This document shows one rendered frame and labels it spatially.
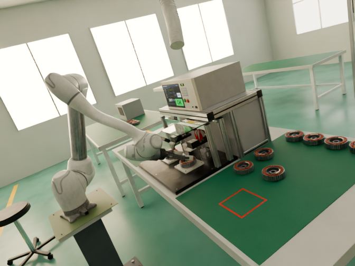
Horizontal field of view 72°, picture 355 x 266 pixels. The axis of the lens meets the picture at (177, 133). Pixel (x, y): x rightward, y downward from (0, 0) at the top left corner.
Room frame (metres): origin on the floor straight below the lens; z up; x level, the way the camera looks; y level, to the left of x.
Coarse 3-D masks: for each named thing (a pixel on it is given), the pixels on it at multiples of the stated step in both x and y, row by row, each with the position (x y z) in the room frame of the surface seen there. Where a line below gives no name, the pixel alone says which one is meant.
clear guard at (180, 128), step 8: (184, 120) 1.52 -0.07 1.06; (192, 120) 1.46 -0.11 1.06; (200, 120) 1.41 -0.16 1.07; (168, 128) 1.46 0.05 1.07; (176, 128) 1.40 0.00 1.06; (184, 128) 1.35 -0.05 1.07; (192, 128) 1.30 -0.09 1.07; (168, 136) 1.34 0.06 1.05; (176, 136) 1.26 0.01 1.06; (168, 144) 1.30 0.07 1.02
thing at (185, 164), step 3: (195, 159) 1.46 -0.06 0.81; (180, 162) 1.47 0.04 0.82; (183, 162) 1.46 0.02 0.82; (186, 162) 1.44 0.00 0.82; (189, 162) 1.43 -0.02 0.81; (192, 162) 1.43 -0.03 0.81; (195, 162) 1.45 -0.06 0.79; (180, 165) 1.47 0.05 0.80; (183, 165) 1.43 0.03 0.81; (186, 165) 1.42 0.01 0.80; (189, 165) 1.42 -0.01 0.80; (192, 165) 1.42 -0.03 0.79
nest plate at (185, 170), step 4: (200, 160) 1.47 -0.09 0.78; (196, 164) 1.44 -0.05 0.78; (200, 164) 1.43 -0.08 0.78; (176, 168) 1.49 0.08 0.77; (180, 168) 1.45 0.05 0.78; (184, 168) 1.43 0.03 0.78; (188, 168) 1.42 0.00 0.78; (192, 168) 1.40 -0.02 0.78; (184, 172) 1.38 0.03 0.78; (188, 172) 1.39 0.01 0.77
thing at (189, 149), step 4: (192, 140) 1.51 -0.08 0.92; (196, 140) 1.49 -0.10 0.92; (204, 140) 1.50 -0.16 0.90; (188, 144) 1.50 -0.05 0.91; (192, 144) 1.47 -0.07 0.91; (196, 144) 1.48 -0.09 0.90; (200, 144) 1.49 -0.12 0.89; (204, 144) 1.51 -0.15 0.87; (188, 148) 1.50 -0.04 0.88; (192, 148) 1.46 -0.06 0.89; (196, 148) 1.48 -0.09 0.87; (204, 148) 1.53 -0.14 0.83
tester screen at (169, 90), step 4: (164, 88) 1.79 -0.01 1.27; (168, 88) 1.74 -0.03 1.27; (172, 88) 1.68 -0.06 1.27; (176, 88) 1.62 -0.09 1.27; (164, 92) 1.81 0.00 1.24; (168, 92) 1.76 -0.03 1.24; (172, 92) 1.70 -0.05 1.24; (176, 92) 1.64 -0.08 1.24; (168, 96) 1.77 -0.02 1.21; (172, 96) 1.71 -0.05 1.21; (168, 100) 1.79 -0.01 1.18
